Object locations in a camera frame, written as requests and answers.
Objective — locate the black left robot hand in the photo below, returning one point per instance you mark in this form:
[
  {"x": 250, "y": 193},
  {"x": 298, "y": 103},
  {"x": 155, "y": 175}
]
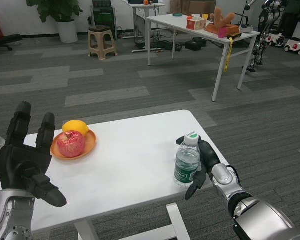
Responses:
[{"x": 20, "y": 162}]

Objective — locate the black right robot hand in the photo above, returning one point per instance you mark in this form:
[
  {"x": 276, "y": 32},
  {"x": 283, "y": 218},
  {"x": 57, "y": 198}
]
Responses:
[{"x": 208, "y": 155}]

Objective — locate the clear water bottle white cap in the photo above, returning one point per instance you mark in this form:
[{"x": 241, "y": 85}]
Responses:
[{"x": 187, "y": 162}]

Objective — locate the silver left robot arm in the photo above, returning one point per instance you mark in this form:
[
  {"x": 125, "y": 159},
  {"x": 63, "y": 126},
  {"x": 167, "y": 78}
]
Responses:
[{"x": 7, "y": 215}]

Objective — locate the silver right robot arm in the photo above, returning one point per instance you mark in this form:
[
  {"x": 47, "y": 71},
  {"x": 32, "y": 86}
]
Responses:
[{"x": 262, "y": 217}]

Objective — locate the red apple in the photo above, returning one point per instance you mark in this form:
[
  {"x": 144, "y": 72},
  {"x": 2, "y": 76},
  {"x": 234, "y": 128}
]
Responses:
[{"x": 71, "y": 144}]

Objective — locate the yellow lemon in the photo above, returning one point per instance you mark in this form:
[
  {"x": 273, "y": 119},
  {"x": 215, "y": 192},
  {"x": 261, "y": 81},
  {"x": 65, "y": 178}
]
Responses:
[{"x": 76, "y": 125}]

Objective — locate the orange plate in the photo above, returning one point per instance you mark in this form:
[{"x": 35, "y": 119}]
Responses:
[{"x": 90, "y": 145}]

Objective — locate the white table leg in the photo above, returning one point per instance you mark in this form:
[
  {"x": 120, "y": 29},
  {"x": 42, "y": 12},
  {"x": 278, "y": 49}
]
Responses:
[
  {"x": 176, "y": 222},
  {"x": 86, "y": 231}
]

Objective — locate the black case on floor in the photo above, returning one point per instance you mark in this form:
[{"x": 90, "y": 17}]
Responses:
[{"x": 195, "y": 43}]

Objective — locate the black yellow tape measure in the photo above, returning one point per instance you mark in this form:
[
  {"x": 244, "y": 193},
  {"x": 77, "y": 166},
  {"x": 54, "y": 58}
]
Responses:
[{"x": 236, "y": 35}]

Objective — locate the pink cup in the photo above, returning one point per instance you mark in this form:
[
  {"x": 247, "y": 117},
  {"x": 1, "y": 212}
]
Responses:
[{"x": 222, "y": 33}]

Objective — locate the black office chair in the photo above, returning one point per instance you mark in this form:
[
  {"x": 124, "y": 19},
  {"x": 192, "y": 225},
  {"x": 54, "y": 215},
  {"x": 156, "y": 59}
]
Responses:
[{"x": 2, "y": 40}]

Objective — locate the orange flat box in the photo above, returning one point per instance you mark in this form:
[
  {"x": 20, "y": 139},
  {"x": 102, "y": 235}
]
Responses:
[{"x": 210, "y": 28}]

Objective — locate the red tissue box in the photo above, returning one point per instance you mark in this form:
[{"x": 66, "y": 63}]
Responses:
[{"x": 195, "y": 24}]

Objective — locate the white rounded device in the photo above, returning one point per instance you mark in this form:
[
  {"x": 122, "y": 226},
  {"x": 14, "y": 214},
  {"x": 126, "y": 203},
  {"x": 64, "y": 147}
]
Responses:
[{"x": 246, "y": 28}]

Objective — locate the small white toy car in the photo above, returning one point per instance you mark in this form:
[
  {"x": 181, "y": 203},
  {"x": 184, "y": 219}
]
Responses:
[{"x": 275, "y": 38}]

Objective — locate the brown plush toy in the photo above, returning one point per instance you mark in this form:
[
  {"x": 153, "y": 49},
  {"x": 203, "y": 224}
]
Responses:
[{"x": 220, "y": 20}]

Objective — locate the large white work table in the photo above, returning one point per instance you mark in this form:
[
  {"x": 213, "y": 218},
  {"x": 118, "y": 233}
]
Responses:
[{"x": 170, "y": 22}]

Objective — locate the yellow cup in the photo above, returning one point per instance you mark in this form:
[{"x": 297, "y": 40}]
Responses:
[{"x": 205, "y": 17}]

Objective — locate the small orange ball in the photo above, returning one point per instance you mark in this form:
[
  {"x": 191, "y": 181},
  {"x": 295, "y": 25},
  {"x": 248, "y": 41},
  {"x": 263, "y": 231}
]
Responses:
[{"x": 189, "y": 18}]

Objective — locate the large white toy car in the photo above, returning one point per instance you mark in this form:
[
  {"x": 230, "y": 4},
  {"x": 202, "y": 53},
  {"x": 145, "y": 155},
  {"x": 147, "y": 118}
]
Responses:
[{"x": 296, "y": 46}]

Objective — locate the teal round lid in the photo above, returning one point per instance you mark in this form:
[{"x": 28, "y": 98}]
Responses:
[{"x": 177, "y": 15}]

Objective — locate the silver black humanoid robot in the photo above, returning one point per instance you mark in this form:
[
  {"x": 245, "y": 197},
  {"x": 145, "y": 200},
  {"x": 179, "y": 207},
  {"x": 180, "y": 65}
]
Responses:
[{"x": 265, "y": 22}]

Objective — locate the beige plastic stool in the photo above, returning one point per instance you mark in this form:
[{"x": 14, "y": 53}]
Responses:
[{"x": 101, "y": 41}]

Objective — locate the brown cardboard boxes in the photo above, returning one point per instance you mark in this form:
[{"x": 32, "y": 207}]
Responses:
[{"x": 197, "y": 6}]

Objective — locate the green plant in white pot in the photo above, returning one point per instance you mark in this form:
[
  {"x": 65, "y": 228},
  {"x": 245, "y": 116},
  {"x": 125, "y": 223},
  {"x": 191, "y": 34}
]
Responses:
[{"x": 56, "y": 10}]

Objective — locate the white standing desk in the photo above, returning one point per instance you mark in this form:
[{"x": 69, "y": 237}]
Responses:
[{"x": 145, "y": 7}]

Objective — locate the orange ball on desk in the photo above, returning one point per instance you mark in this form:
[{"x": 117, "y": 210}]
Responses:
[{"x": 146, "y": 2}]

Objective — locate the black equipment rack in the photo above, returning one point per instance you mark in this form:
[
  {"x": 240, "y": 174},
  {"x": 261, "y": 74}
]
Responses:
[{"x": 105, "y": 17}]

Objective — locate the black equipment on desk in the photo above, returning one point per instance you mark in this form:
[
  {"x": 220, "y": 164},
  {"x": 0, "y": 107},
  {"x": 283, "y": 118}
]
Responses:
[{"x": 135, "y": 1}]

